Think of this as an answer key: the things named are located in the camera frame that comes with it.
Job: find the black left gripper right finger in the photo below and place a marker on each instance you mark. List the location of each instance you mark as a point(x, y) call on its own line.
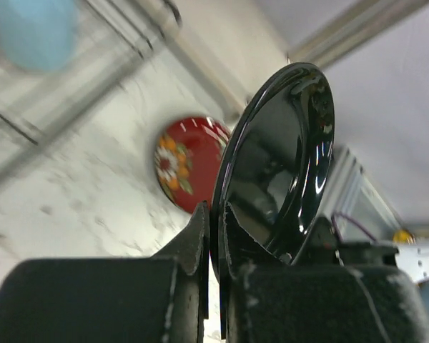
point(267, 300)

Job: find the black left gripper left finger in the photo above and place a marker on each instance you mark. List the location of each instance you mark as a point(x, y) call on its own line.
point(161, 298)

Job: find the black plate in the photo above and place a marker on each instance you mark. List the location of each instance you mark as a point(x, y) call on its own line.
point(276, 164)

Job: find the red floral plate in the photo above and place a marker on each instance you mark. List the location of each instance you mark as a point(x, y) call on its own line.
point(187, 158)

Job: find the light blue cup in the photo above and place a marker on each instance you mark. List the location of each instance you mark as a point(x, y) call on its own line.
point(38, 35)

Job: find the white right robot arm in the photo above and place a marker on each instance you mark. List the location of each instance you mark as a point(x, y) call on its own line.
point(325, 245)

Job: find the yellow object at corner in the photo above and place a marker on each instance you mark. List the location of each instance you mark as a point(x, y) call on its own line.
point(403, 236)

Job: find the white two-tier shelf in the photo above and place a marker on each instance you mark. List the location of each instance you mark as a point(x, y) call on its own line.
point(233, 45)

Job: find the black wire dish rack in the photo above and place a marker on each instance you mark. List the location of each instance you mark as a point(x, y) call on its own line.
point(113, 39)

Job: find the aluminium frame post right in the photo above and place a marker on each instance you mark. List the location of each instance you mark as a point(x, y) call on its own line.
point(353, 28)

